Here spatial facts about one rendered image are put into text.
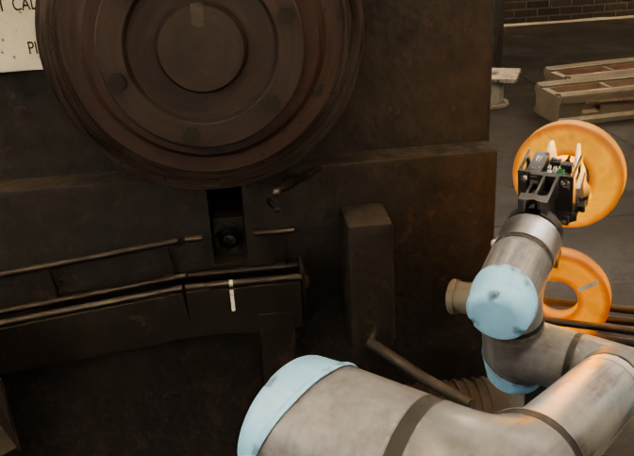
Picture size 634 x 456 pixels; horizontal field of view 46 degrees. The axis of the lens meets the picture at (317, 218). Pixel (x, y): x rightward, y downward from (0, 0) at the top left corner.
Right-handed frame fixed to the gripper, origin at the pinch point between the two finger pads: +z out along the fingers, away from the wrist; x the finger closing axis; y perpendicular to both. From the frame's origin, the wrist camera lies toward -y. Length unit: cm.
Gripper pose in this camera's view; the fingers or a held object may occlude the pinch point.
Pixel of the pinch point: (569, 161)
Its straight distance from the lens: 115.3
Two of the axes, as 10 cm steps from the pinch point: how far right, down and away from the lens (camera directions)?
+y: -1.7, -7.9, -5.9
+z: 4.6, -5.9, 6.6
